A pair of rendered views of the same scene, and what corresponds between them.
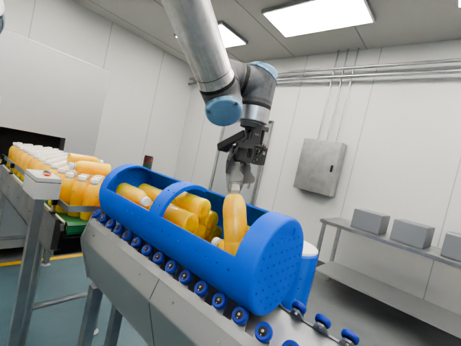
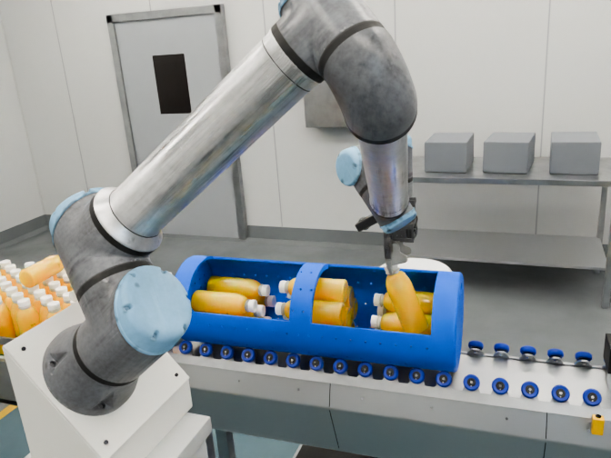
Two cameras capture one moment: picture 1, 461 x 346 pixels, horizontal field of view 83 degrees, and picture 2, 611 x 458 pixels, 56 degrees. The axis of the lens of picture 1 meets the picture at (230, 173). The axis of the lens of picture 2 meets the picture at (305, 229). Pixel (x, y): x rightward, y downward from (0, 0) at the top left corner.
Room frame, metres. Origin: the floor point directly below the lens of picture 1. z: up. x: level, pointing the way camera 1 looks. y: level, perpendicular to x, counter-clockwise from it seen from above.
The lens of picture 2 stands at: (-0.52, 0.69, 1.90)
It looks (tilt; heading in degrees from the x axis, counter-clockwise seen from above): 18 degrees down; 341
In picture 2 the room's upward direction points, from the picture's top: 4 degrees counter-clockwise
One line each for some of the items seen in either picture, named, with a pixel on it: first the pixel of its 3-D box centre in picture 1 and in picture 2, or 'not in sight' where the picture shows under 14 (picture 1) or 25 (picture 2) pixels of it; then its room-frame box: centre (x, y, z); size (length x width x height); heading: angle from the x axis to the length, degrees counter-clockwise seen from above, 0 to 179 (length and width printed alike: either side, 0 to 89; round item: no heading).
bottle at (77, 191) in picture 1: (78, 197); not in sight; (1.34, 0.74, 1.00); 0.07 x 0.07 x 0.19
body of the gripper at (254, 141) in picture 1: (250, 143); (399, 219); (0.78, -0.04, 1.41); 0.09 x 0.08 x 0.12; 50
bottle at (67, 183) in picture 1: (66, 193); not in sight; (1.35, 0.82, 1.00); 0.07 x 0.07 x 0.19
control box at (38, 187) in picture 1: (42, 183); not in sight; (1.22, 0.86, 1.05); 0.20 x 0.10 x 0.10; 50
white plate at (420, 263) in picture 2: (288, 243); (414, 273); (1.22, -0.34, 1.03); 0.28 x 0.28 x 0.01
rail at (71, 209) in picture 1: (110, 209); not in sight; (1.37, 0.58, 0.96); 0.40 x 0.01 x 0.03; 140
